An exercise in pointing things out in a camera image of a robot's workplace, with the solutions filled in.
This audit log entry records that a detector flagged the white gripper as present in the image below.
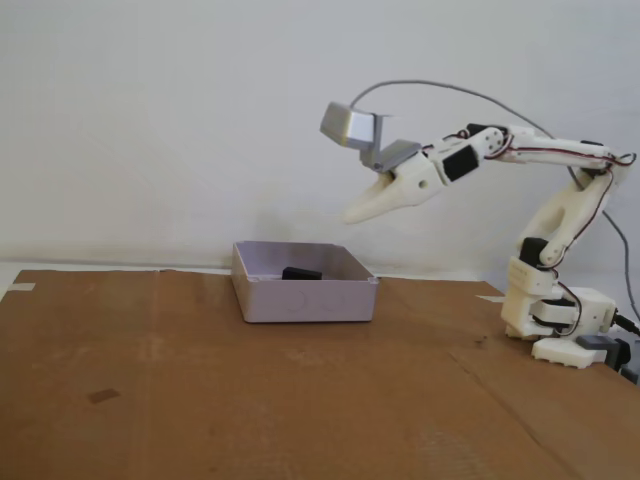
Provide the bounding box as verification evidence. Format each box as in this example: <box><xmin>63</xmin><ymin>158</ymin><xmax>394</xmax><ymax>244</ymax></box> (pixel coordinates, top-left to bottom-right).
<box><xmin>342</xmin><ymin>152</ymin><xmax>447</xmax><ymax>225</ymax></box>

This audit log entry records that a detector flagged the black rectangular block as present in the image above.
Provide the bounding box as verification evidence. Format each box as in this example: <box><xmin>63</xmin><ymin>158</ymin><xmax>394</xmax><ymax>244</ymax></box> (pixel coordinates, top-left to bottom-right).
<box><xmin>281</xmin><ymin>266</ymin><xmax>324</xmax><ymax>281</ymax></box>

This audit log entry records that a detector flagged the grey plastic box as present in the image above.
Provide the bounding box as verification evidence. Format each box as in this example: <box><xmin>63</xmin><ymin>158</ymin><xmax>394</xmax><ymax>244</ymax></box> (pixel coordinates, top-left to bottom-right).
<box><xmin>231</xmin><ymin>240</ymin><xmax>380</xmax><ymax>325</ymax></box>

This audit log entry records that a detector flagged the brown cardboard sheet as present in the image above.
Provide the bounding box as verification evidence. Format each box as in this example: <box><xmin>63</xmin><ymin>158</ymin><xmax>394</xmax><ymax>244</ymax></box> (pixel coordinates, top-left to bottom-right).
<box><xmin>0</xmin><ymin>269</ymin><xmax>640</xmax><ymax>480</ymax></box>

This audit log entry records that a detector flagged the grey black table clamp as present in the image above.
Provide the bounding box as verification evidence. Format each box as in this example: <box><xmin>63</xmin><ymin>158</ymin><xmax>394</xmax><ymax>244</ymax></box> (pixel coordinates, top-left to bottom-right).
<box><xmin>575</xmin><ymin>334</ymin><xmax>640</xmax><ymax>386</ymax></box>

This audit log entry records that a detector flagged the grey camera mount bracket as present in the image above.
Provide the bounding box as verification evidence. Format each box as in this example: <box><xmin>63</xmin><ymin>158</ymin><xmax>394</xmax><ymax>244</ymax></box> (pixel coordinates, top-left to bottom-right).
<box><xmin>358</xmin><ymin>113</ymin><xmax>422</xmax><ymax>175</ymax></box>

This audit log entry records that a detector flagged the grey camera cable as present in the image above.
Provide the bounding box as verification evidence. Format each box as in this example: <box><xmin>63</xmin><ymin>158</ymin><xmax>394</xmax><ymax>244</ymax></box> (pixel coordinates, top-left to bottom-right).
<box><xmin>348</xmin><ymin>78</ymin><xmax>632</xmax><ymax>321</ymax></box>

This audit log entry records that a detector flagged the black power cable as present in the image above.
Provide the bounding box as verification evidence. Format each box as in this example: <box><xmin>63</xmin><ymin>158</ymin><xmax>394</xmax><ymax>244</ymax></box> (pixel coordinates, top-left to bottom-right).
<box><xmin>612</xmin><ymin>312</ymin><xmax>640</xmax><ymax>337</ymax></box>

